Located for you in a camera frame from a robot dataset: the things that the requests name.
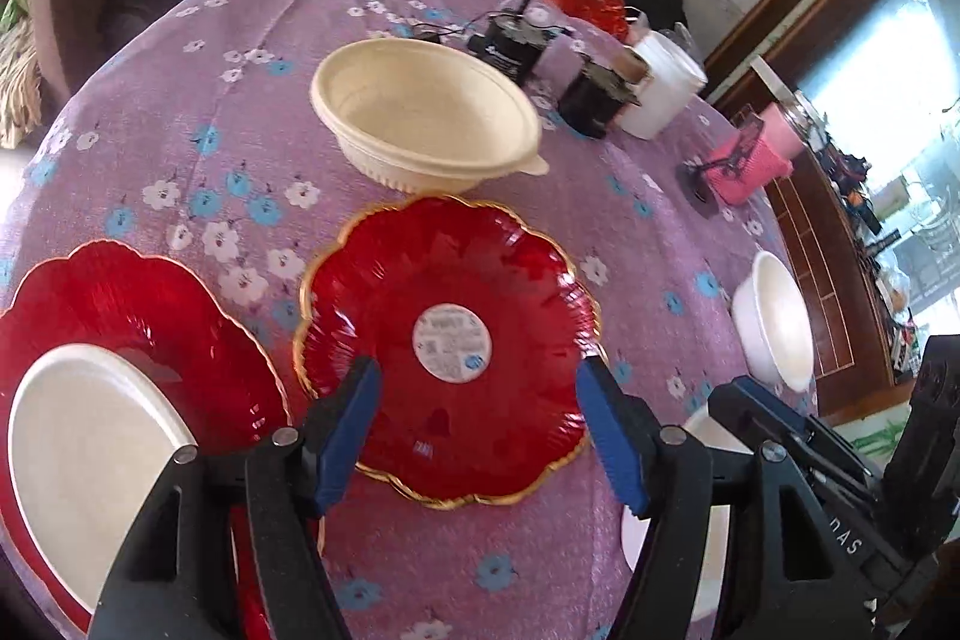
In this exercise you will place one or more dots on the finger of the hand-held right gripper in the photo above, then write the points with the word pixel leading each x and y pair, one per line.
pixel 937 415
pixel 765 406

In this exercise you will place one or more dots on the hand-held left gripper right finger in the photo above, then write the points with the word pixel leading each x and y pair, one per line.
pixel 611 434

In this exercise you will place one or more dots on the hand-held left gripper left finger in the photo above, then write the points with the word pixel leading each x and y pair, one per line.
pixel 346 430

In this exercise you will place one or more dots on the white bowl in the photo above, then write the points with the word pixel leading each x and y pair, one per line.
pixel 716 550
pixel 780 325

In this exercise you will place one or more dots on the red plate with round sticker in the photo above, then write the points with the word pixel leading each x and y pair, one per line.
pixel 480 430

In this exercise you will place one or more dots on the red scalloped plate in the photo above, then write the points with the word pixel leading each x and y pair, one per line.
pixel 142 302

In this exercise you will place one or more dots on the white plate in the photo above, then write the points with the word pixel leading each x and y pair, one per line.
pixel 82 445

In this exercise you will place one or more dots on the cream plastic bowl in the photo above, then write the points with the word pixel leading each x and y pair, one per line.
pixel 420 108

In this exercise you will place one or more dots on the pink sleeved bottle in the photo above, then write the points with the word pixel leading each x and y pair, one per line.
pixel 761 160

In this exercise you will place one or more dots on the black cylindrical motor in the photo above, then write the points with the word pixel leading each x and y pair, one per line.
pixel 510 44
pixel 592 100

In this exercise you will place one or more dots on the white plastic jar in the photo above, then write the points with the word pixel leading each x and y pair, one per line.
pixel 664 85

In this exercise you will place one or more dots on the purple floral tablecloth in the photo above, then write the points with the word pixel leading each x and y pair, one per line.
pixel 225 108

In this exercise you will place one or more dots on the clear glass cup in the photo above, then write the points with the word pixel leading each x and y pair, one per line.
pixel 686 40

